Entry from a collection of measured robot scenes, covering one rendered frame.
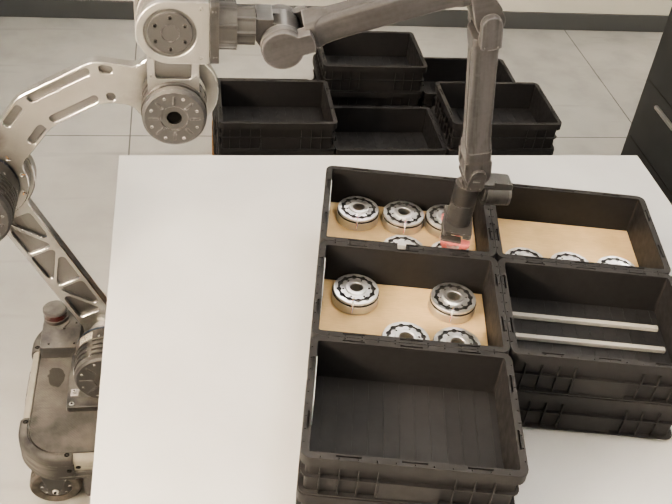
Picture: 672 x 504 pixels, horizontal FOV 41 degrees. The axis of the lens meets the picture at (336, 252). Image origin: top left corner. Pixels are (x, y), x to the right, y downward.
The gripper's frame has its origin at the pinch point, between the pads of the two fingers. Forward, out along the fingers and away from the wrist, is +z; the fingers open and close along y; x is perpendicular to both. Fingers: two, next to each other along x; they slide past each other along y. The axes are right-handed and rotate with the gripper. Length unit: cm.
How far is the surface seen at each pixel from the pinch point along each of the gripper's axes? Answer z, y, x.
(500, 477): -5, -67, -10
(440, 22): 83, 310, -3
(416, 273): 0.3, -10.2, 7.2
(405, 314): 4.5, -19.8, 8.3
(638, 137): 44, 151, -80
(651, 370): -6, -35, -41
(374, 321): 4.8, -23.6, 14.9
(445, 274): -0.6, -9.7, 0.8
